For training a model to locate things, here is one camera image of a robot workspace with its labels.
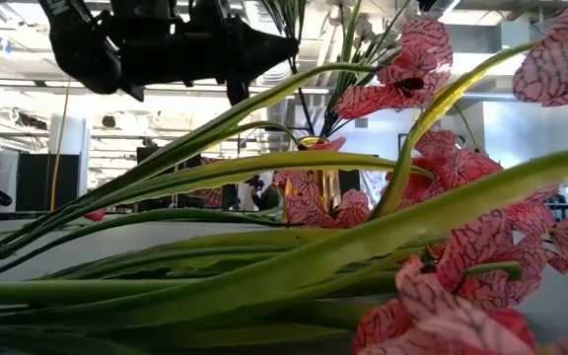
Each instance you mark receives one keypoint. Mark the black partition panel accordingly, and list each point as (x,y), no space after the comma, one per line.
(42,182)

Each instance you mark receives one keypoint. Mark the red artificial tulip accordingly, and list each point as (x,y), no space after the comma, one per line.
(95,215)

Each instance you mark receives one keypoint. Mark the white blossom spray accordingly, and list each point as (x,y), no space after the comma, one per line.
(344,89)

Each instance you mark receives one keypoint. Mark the pink blossom spray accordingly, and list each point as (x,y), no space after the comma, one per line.
(427,44)

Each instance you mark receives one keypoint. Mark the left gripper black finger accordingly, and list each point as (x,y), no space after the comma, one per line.
(264,51)

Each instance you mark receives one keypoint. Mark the amber glass vase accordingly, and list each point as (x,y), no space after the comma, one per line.
(326,187)

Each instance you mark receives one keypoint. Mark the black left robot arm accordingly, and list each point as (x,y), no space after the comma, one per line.
(82,54)

